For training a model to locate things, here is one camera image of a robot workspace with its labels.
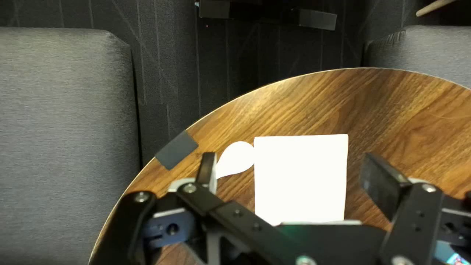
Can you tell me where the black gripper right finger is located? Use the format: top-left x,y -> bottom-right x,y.
360,153 -> 412,221

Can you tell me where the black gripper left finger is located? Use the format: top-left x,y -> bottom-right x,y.
195,152 -> 216,193

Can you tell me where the white plastic spoon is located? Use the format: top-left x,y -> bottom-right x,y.
216,142 -> 254,178

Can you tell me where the white paper napkin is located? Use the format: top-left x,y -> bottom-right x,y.
253,134 -> 348,225

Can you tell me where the grey chair left of table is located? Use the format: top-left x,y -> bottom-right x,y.
0,28 -> 139,265

